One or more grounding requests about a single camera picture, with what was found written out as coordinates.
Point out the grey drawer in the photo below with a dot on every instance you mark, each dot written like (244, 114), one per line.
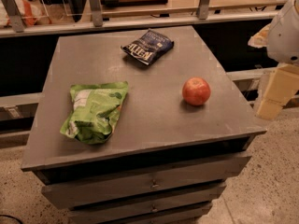
(145, 180)
(166, 216)
(150, 204)

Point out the orange white bag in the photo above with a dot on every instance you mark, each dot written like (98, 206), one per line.
(31, 14)

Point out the blue Kettle chip bag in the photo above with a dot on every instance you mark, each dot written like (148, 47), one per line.
(148, 48)

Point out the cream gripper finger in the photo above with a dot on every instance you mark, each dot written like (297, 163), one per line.
(282, 85)
(260, 39)

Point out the red apple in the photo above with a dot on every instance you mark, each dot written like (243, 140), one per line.
(196, 91)

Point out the green rice chip bag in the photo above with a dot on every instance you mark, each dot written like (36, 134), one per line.
(96, 111)

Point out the top grey drawer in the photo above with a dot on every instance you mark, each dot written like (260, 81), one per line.
(145, 180)

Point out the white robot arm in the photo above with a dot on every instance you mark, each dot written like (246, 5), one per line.
(281, 40)

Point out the dark wooden bar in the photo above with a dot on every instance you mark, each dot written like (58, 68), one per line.
(119, 3)

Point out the grey drawer cabinet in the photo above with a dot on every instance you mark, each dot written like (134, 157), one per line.
(156, 125)

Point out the bottom grey drawer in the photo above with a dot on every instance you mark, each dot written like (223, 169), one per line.
(166, 216)

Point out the middle grey drawer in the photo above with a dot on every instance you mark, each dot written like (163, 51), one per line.
(150, 204)

